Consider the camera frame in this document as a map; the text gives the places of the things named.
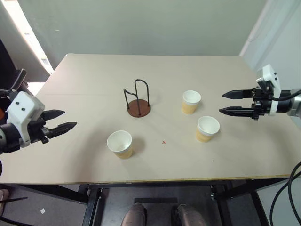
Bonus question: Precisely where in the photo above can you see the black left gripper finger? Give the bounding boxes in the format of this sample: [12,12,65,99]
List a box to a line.
[42,109,66,121]
[48,121,78,139]

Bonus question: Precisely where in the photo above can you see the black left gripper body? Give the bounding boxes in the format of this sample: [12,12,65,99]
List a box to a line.
[27,112,51,145]

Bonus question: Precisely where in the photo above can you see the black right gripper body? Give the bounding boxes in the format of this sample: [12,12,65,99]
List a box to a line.
[250,86,274,121]

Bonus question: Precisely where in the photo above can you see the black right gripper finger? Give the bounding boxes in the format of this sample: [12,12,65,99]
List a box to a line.
[218,106,256,118]
[222,89,255,100]

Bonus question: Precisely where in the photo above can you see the tan paper cup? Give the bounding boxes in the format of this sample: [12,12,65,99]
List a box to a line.
[195,115,221,144]
[181,90,202,115]
[106,130,134,160]

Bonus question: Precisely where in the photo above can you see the black office chair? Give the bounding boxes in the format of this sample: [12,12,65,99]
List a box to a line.
[0,38,35,97]

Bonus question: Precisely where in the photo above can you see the thin black rod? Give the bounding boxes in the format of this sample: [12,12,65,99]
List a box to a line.
[0,197,29,203]

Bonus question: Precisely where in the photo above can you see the dark rounded shape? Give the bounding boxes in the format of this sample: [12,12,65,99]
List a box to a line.
[172,203,208,226]
[120,203,148,226]

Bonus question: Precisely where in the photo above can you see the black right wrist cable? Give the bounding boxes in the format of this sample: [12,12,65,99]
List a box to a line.
[270,89,301,102]

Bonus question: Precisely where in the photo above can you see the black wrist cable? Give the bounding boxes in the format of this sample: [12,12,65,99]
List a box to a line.
[270,89,301,102]
[0,88,14,101]

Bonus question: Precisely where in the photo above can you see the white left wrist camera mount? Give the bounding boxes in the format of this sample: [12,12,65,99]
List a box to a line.
[5,91,46,148]

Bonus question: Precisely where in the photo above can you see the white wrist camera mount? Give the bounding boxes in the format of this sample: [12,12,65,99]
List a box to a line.
[5,91,46,148]
[256,64,282,116]

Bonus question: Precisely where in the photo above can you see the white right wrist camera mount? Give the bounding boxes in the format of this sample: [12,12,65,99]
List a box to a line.
[256,64,282,116]

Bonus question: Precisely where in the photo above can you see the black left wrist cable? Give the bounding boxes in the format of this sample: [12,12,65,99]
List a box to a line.
[0,88,14,101]

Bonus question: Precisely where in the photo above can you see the wooden base metal cup holder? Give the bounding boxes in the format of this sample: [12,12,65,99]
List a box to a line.
[123,79,152,118]

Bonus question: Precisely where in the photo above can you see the thick black floor cable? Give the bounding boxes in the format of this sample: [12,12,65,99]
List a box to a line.
[269,161,301,226]
[278,171,301,226]

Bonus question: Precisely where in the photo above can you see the black metal table frame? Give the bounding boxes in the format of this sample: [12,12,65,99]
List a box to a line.
[0,177,291,226]

